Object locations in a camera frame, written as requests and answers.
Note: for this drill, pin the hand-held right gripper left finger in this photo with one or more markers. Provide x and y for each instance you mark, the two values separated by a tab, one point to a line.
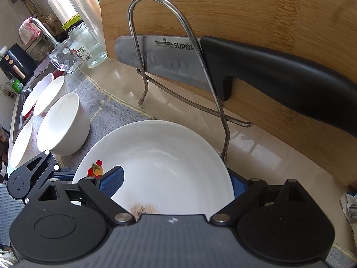
113	182

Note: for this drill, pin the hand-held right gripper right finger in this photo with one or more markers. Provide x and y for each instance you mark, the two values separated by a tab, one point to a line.
238	185

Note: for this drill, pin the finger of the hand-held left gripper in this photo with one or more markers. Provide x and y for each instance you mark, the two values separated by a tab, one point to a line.
44	177

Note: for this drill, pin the white floral bowl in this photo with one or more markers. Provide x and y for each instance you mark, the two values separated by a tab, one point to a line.
64	128
53	92
22	145

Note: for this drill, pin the white stained fruit print plate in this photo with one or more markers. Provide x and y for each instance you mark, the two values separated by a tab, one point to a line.
167	167

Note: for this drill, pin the steel sink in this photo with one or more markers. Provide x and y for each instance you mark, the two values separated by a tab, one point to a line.
17	117

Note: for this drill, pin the grey blue checked towel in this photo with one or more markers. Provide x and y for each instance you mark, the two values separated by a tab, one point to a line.
111	111

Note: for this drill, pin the white colander basket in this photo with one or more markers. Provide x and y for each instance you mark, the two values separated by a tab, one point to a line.
36	92

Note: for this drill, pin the small green lid jar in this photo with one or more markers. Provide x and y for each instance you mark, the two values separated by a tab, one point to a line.
16	85

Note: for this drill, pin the black air fryer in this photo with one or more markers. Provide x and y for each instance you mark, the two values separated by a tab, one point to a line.
14	61

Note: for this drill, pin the clear glass mug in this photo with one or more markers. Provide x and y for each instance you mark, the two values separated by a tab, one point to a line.
65	58

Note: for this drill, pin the glass jar green lid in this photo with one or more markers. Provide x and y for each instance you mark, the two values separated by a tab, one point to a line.
89	47

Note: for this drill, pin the metal faucet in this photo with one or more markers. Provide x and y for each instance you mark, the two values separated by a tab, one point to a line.
47	32

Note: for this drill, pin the pink cloth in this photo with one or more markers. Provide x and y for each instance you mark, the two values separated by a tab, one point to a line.
28	30

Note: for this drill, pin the bamboo cutting board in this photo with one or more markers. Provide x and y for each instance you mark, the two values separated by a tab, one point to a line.
251	11

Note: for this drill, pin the tall plastic wrap roll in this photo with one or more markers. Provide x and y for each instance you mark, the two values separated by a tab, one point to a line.
83	0

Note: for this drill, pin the wall power socket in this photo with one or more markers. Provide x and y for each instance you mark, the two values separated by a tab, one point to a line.
8	93

